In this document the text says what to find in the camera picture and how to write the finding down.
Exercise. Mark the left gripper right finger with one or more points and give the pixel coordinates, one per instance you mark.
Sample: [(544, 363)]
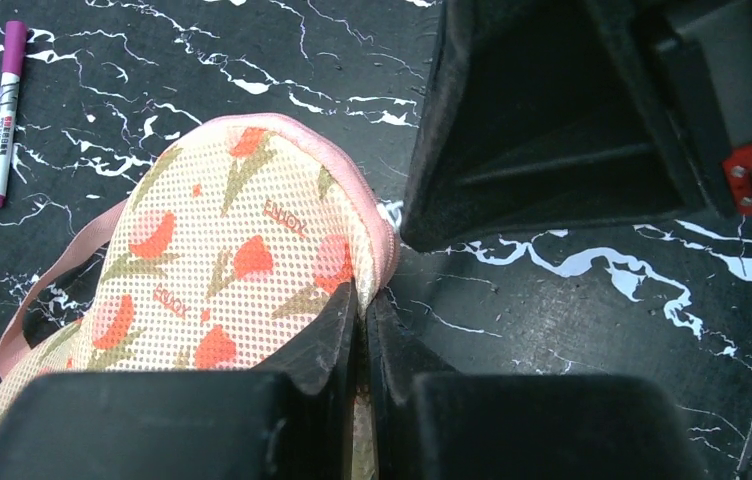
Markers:
[(434, 422)]

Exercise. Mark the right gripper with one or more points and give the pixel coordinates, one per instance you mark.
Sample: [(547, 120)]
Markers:
[(576, 114)]

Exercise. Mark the purple marker pen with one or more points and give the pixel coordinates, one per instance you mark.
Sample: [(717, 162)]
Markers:
[(15, 38)]

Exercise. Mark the floral mesh laundry bag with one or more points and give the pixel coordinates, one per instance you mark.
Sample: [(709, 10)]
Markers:
[(228, 247)]

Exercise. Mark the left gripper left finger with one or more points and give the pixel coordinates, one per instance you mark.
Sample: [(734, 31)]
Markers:
[(290, 417)]

